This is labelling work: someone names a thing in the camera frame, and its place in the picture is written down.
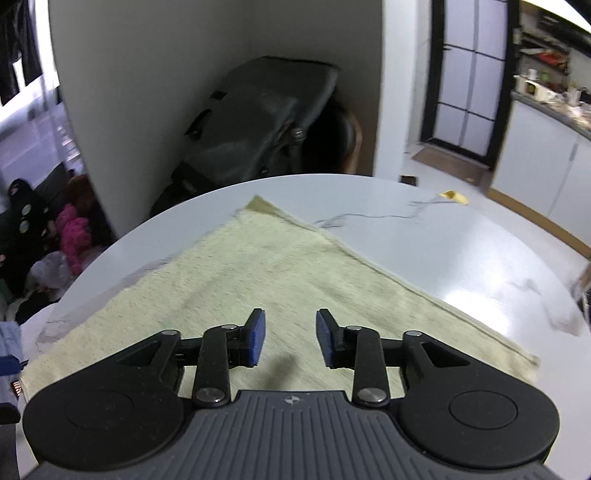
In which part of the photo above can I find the crumpled white plastic bag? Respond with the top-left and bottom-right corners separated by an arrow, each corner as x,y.
27,251 -> 75,292

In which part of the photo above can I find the pink plush toy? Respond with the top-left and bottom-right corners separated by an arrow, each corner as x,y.
54,202 -> 94,278

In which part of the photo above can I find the yellow towel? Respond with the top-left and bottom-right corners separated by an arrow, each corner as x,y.
21,195 -> 541,400

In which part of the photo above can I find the grey backpack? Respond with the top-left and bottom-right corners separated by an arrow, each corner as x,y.
150,56 -> 341,219

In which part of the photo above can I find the black plush with white spots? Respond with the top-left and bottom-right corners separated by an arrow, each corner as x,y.
6,179 -> 52,297

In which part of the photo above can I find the brown plush toy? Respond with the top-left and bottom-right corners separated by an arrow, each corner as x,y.
66,174 -> 97,209

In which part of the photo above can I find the hanging dark garment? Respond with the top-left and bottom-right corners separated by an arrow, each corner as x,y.
18,0 -> 45,88
0,0 -> 22,108

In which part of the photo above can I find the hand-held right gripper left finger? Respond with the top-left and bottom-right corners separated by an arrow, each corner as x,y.
113,308 -> 267,409

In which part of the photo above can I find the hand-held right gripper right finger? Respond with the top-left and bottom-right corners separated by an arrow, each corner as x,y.
315,308 -> 472,409

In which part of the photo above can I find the black-framed glass door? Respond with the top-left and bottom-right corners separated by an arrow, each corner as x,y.
419,0 -> 522,169

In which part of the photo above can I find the black kitchen shelf rack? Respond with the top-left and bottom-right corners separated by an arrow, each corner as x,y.
512,13 -> 591,89

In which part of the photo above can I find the brown doormat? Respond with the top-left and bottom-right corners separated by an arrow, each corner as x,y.
410,144 -> 493,185

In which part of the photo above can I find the white kitchen base cabinet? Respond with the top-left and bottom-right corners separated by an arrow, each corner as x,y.
488,91 -> 591,252

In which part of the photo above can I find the dark brown chair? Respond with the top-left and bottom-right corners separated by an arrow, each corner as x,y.
300,99 -> 363,177

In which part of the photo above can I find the white cooker pot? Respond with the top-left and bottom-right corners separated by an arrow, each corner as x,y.
514,75 -> 546,99

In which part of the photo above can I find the light blue cloth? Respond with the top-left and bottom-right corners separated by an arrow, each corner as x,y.
0,320 -> 22,356

